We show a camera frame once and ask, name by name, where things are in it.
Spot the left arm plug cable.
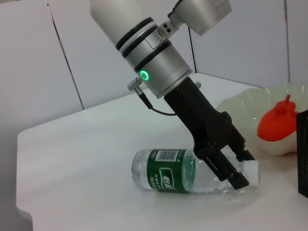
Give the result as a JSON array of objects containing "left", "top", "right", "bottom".
[{"left": 127, "top": 76, "right": 180, "bottom": 116}]

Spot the pale green glass fruit plate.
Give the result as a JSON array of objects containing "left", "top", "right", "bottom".
[{"left": 215, "top": 83, "right": 308, "bottom": 157}]

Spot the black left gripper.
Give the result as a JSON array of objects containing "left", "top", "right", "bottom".
[{"left": 164, "top": 77, "right": 255, "bottom": 191}]

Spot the black mesh pen holder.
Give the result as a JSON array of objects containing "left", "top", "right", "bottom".
[{"left": 295, "top": 111, "right": 308, "bottom": 197}]

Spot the clear green-label water bottle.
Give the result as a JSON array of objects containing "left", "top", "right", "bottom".
[{"left": 131, "top": 148, "right": 261, "bottom": 194}]

